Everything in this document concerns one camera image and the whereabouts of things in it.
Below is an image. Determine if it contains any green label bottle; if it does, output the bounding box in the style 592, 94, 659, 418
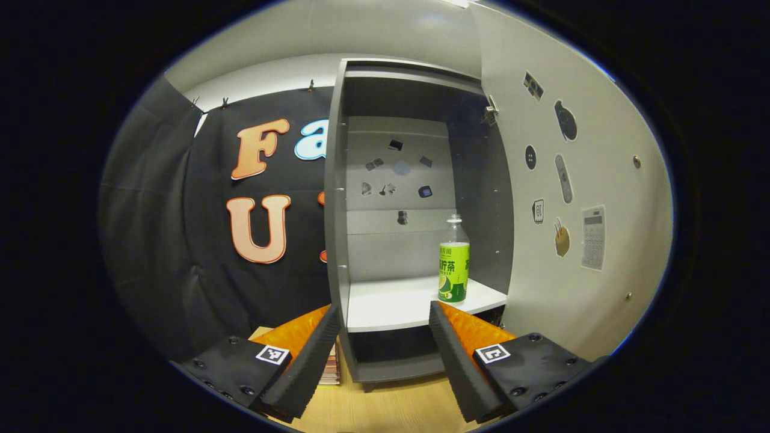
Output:
438, 214, 470, 303

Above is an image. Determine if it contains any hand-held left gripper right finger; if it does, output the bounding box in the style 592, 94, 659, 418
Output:
428, 301, 608, 425

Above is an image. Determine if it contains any black backdrop cloth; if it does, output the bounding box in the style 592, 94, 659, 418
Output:
99, 75, 337, 361

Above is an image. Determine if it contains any white cabinet shelf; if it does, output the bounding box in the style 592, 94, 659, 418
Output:
346, 275, 508, 333

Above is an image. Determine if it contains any white cabinet door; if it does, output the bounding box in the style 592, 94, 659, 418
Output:
469, 3, 674, 361

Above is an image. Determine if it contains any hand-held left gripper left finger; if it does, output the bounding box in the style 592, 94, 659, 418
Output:
168, 304, 342, 425

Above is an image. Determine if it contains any stack of books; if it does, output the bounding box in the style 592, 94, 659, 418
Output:
318, 343, 341, 387

